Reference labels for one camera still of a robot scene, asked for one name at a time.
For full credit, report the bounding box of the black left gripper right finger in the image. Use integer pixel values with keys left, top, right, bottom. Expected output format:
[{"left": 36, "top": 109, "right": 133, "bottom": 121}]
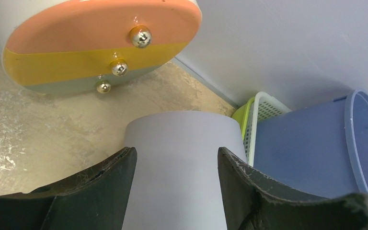
[{"left": 218, "top": 147, "right": 368, "bottom": 230}]

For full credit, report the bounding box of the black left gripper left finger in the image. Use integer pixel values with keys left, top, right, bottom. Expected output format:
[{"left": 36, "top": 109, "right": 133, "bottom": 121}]
[{"left": 0, "top": 147, "right": 138, "bottom": 230}]

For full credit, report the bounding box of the grey plastic bucket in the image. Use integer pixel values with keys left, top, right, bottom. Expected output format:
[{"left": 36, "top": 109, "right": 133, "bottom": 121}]
[{"left": 123, "top": 111, "right": 246, "bottom": 230}]

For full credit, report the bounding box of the green and white tray basket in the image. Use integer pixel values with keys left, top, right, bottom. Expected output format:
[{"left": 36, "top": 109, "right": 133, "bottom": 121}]
[{"left": 232, "top": 92, "right": 291, "bottom": 166}]

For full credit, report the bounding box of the blue plastic bucket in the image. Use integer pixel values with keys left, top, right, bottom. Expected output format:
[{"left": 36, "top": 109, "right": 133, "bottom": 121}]
[{"left": 253, "top": 90, "right": 368, "bottom": 198}]

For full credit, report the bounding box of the round drawer box orange yellow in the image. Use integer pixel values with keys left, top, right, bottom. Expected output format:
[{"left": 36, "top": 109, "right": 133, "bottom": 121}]
[{"left": 0, "top": 0, "right": 202, "bottom": 94}]

